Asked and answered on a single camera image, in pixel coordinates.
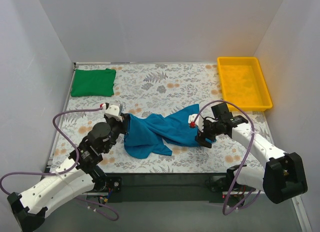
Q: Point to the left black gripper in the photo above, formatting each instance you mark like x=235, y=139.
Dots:
x=125, y=123

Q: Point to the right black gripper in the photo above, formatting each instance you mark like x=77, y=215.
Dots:
x=203, y=131

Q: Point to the blue t shirt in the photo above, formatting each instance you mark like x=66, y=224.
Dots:
x=148, y=135

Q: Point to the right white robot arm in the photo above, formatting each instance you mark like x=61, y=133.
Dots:
x=283, y=176

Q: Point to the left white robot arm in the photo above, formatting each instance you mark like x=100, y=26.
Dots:
x=77, y=174

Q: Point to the floral table mat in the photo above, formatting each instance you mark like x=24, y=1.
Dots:
x=145, y=89

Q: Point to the folded green t shirt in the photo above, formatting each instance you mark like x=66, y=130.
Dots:
x=93, y=83

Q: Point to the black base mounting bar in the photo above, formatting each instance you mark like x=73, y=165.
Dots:
x=166, y=187

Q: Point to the yellow plastic bin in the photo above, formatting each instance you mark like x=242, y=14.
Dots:
x=243, y=84

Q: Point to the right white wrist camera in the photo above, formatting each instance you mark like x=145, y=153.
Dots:
x=196, y=121

